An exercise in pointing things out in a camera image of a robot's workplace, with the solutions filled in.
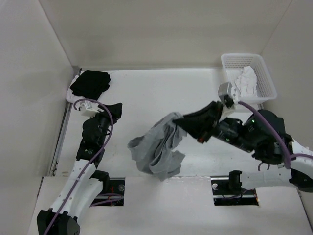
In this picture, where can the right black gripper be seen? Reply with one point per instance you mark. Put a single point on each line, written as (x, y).
(201, 122)

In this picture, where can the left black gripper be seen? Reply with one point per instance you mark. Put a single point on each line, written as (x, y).
(116, 110)

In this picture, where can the grey tank top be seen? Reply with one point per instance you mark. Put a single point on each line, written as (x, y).
(154, 152)

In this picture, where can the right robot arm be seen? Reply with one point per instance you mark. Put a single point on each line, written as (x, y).
(263, 135)

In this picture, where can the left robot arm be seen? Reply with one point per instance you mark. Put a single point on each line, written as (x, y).
(85, 181)

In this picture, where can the folded black tank top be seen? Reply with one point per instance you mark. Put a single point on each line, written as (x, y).
(90, 84)

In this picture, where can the folded white tank top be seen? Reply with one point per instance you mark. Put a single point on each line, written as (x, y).
(70, 97)

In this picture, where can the crumpled white tank top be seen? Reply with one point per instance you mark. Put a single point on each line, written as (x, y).
(246, 82)

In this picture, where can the white plastic basket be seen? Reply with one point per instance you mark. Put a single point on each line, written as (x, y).
(233, 66)

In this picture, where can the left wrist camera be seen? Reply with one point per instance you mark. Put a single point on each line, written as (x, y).
(85, 108)

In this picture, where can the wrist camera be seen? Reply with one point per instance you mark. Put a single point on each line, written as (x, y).
(226, 95)
(85, 108)

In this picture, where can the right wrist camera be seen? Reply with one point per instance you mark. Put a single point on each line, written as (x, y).
(226, 95)

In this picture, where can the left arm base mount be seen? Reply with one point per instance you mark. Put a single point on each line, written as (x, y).
(112, 193)

